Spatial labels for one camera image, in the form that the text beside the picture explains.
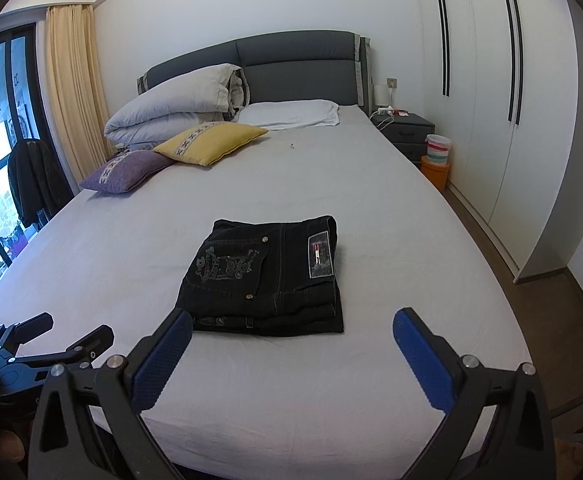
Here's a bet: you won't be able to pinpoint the grey padded headboard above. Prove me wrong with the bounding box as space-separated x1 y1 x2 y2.
136 30 373 118

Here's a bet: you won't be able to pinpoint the white charger cable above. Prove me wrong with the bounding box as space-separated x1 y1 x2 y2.
371 106 397 129

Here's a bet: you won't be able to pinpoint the white striped bucket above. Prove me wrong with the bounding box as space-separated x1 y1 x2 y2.
425 134 452 166

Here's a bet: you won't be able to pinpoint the folded white duvet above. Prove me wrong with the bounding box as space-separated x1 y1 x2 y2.
104 63 249 148

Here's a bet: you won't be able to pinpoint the dark jacket on chair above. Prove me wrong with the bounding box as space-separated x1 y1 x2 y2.
7 138 67 233

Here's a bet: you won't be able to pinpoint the orange round box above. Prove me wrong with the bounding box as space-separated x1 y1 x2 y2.
420 156 452 191

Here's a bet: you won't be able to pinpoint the white pillow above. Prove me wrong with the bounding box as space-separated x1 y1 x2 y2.
236 100 341 128

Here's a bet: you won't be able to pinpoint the white wardrobe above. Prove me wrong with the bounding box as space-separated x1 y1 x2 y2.
411 0 579 286

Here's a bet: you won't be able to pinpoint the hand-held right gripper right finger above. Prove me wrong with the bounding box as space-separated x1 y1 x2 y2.
392 307 557 480

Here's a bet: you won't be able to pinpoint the beige curtain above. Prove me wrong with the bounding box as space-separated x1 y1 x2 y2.
45 4 114 196

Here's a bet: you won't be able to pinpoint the dark grey nightstand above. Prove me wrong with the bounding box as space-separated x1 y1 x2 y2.
370 111 436 163

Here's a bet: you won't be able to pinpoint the yellow patterned cushion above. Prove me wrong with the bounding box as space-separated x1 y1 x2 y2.
152 121 269 167

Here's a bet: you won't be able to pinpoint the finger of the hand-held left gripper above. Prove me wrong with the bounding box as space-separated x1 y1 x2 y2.
0 312 54 357
8 325 115 370

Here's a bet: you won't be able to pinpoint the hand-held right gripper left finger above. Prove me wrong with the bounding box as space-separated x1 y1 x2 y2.
25 307 194 480

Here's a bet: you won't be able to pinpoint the black denim pants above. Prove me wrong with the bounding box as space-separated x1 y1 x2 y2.
175 216 346 335

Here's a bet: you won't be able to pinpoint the white bed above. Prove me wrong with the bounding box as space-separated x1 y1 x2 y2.
0 105 532 467

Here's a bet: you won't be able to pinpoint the purple patterned cushion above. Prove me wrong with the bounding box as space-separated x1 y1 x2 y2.
80 150 174 194

